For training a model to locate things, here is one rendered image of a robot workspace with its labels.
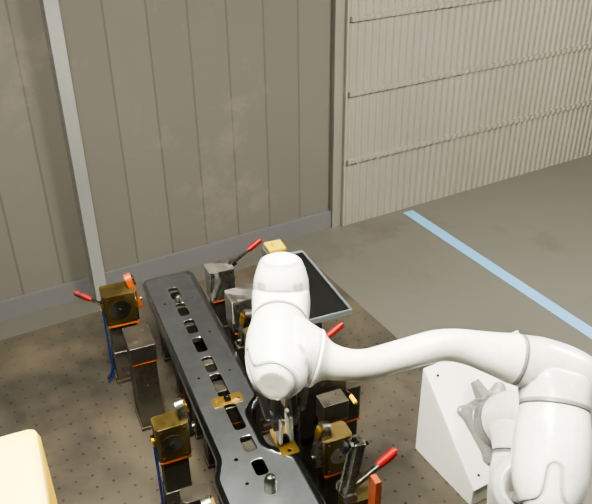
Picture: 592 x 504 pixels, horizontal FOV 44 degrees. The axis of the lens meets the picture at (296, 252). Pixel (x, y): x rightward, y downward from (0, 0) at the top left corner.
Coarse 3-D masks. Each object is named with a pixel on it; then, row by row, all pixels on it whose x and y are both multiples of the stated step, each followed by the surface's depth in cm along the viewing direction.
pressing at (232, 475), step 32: (160, 288) 254; (192, 288) 254; (160, 320) 238; (192, 320) 238; (192, 352) 224; (224, 352) 223; (192, 384) 211; (224, 416) 200; (224, 448) 190; (256, 448) 190; (224, 480) 181; (256, 480) 181; (288, 480) 180
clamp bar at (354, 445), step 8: (352, 440) 163; (360, 440) 162; (344, 448) 161; (352, 448) 162; (360, 448) 161; (352, 456) 165; (360, 456) 163; (344, 464) 167; (352, 464) 163; (360, 464) 164; (344, 472) 168; (352, 472) 164; (344, 480) 169; (352, 480) 166; (352, 488) 167; (344, 496) 168
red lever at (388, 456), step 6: (390, 450) 169; (396, 450) 169; (384, 456) 169; (390, 456) 168; (378, 462) 169; (384, 462) 168; (372, 468) 169; (378, 468) 169; (360, 474) 170; (366, 474) 169; (360, 480) 169
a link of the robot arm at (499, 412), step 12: (492, 396) 209; (504, 396) 202; (516, 396) 197; (492, 408) 203; (504, 408) 198; (516, 408) 194; (492, 420) 202; (504, 420) 196; (492, 432) 200; (504, 432) 195; (492, 444) 200; (504, 444) 194
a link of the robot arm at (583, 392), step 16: (528, 336) 143; (544, 352) 140; (560, 352) 140; (576, 352) 142; (528, 368) 139; (544, 368) 139; (560, 368) 139; (576, 368) 140; (528, 384) 140; (544, 384) 138; (560, 384) 137; (576, 384) 138; (528, 400) 139; (544, 400) 137; (560, 400) 136; (576, 400) 136
